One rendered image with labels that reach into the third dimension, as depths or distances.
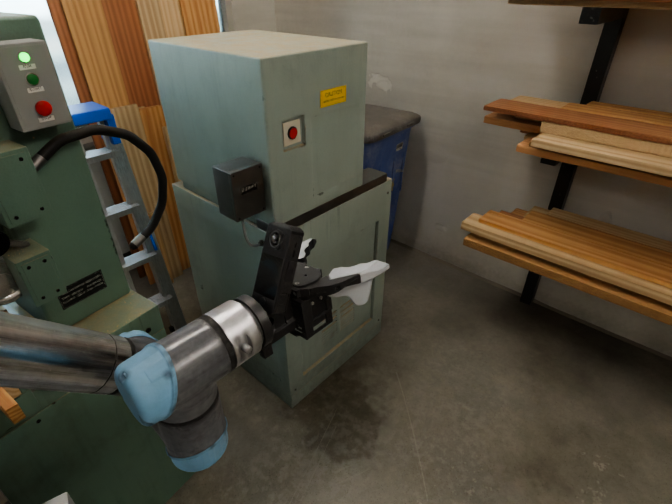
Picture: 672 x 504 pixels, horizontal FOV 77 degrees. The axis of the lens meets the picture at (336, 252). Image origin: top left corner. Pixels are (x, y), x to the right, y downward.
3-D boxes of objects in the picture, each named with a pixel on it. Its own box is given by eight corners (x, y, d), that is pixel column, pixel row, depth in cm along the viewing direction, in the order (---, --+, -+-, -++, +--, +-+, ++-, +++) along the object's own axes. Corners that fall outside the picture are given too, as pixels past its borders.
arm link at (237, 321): (193, 306, 51) (232, 330, 46) (225, 288, 54) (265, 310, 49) (208, 353, 55) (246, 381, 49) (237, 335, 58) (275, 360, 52)
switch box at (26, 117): (10, 128, 88) (-26, 43, 79) (59, 117, 95) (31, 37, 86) (24, 133, 85) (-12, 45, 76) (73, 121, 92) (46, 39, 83)
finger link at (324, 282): (355, 273, 60) (295, 284, 59) (354, 262, 59) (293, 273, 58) (363, 290, 56) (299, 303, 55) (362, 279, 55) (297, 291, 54)
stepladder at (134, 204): (132, 347, 217) (36, 110, 160) (177, 322, 233) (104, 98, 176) (147, 361, 207) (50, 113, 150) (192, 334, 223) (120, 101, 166)
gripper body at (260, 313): (301, 301, 65) (238, 343, 58) (293, 253, 61) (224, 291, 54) (338, 319, 61) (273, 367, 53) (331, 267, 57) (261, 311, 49)
